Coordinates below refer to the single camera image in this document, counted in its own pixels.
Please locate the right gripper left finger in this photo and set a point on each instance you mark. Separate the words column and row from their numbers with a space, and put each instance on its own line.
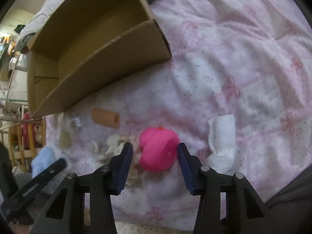
column 82, row 204

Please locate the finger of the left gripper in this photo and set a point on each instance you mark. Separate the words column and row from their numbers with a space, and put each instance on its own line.
column 15, row 199

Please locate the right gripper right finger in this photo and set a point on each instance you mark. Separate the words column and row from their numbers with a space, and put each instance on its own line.
column 228, row 203

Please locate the light blue fuzzy socks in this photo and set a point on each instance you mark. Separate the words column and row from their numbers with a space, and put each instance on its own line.
column 45, row 158

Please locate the white cloth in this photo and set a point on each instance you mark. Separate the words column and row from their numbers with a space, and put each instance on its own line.
column 222, row 144

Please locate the pink rubber duck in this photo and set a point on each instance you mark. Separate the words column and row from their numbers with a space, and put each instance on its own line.
column 159, row 149

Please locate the tan silicone tube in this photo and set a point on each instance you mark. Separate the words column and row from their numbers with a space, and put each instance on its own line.
column 106, row 118

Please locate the yellow wooden rack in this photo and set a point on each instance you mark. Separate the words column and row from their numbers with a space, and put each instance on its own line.
column 25, row 141

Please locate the pink bow-print quilt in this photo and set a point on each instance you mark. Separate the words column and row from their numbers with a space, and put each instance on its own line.
column 249, row 58

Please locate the white floral duvet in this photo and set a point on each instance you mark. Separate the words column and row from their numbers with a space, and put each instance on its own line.
column 36, row 23

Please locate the brown cardboard box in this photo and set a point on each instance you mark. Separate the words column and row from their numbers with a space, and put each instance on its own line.
column 86, row 45

